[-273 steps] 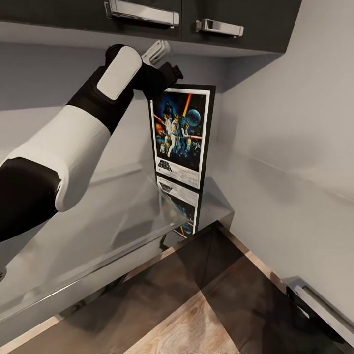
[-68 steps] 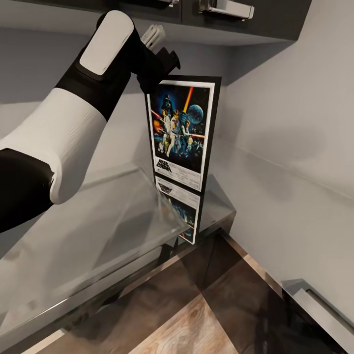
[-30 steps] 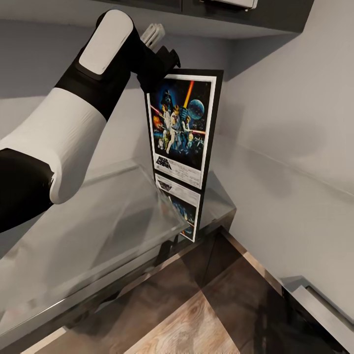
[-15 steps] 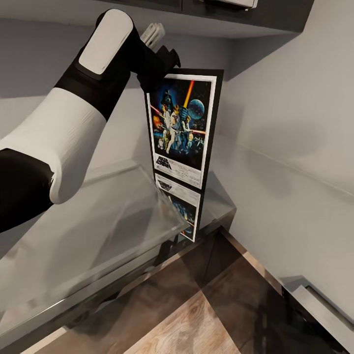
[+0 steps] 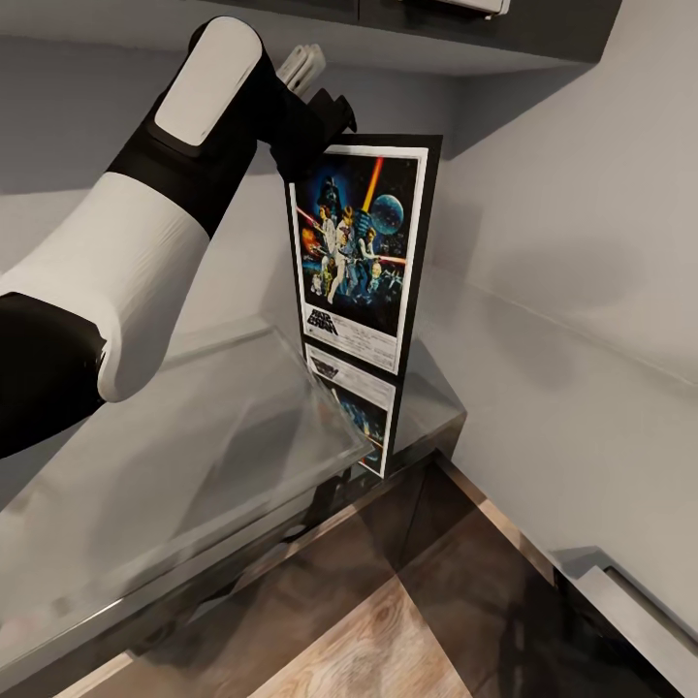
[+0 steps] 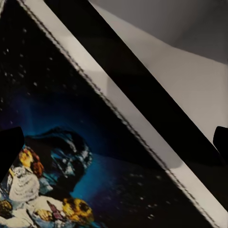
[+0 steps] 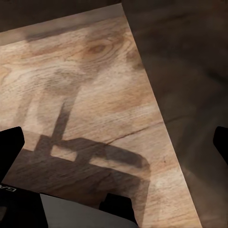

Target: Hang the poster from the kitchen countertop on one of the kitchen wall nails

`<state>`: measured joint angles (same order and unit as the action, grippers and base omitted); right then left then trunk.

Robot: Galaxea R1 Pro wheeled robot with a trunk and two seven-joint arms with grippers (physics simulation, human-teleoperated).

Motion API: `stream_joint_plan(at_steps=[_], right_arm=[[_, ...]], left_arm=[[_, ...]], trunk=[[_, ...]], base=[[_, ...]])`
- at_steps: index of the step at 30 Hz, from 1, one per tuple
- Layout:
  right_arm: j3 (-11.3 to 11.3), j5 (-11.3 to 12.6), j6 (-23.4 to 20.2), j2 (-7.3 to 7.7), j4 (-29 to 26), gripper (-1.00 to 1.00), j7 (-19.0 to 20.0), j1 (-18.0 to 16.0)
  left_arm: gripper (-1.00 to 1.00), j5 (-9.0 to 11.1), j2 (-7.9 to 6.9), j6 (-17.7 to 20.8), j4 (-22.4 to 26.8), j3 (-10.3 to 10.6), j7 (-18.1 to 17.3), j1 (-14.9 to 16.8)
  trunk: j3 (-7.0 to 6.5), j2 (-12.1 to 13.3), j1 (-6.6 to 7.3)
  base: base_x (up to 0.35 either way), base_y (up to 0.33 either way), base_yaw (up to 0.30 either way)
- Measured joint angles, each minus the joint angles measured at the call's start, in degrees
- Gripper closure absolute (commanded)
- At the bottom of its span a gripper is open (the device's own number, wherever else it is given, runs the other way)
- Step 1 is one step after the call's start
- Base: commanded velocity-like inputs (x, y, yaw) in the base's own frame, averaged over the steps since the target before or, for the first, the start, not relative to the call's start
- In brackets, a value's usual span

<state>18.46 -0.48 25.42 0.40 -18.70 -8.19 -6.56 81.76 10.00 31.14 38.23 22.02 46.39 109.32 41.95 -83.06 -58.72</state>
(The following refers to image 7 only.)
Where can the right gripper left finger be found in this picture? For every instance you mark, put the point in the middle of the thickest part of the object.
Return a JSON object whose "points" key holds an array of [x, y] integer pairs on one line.
{"points": [[11, 142]]}

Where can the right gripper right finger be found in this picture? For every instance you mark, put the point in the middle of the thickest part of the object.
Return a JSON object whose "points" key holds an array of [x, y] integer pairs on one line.
{"points": [[220, 141]]}

